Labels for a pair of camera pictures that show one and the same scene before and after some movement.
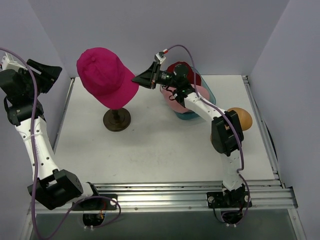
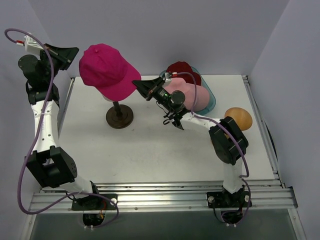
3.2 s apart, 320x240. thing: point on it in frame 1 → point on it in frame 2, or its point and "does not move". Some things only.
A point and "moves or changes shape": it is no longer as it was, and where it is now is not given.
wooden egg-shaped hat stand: [245, 119] does not move
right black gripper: [153, 75] → [151, 89]
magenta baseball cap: [106, 78] moves or changes shape
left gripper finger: [44, 76] → [62, 57]
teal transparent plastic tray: [192, 115] does not move
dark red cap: [190, 72] does not move
